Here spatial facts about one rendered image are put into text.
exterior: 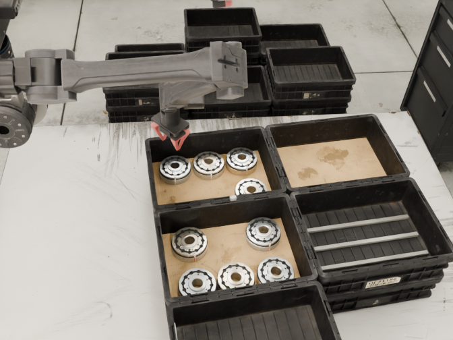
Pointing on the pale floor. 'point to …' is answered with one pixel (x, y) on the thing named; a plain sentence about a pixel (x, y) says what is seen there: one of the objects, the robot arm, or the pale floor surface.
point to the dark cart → (434, 86)
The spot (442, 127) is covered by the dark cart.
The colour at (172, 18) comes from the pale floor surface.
